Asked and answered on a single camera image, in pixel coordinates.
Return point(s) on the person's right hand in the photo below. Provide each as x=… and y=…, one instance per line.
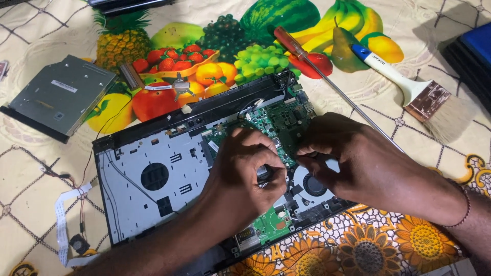
x=368, y=165

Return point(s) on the person's left hand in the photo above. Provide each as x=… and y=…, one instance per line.
x=234, y=184

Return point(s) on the person's right fingers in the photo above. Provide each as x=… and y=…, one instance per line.
x=312, y=151

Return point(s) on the person's left fingers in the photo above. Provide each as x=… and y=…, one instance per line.
x=264, y=147

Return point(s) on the small black part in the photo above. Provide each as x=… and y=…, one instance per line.
x=264, y=174

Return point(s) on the black laptop cooling fan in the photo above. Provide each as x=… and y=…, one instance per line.
x=314, y=186

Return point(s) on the green laptop motherboard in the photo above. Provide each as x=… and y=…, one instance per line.
x=284, y=119

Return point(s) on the small white tape piece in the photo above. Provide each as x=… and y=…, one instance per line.
x=186, y=109

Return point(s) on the small white label strip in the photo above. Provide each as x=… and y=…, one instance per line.
x=158, y=87

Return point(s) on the open black laptop base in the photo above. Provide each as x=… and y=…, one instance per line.
x=134, y=161

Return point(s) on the white paper sheet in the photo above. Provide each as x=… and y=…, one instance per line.
x=448, y=268

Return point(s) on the stack of blue black laptops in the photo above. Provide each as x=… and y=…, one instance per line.
x=473, y=57

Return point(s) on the black laptop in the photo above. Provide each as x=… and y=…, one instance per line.
x=126, y=4

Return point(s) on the small black round speaker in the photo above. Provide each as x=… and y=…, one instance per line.
x=79, y=243

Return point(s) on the silver optical disc drive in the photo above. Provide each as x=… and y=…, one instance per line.
x=61, y=96

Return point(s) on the fruit print tablecloth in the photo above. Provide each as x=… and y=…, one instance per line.
x=38, y=34

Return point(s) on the forked metal hinge bracket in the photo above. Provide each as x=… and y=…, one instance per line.
x=183, y=87

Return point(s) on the flat metal hinge bracket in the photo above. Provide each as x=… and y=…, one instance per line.
x=132, y=76

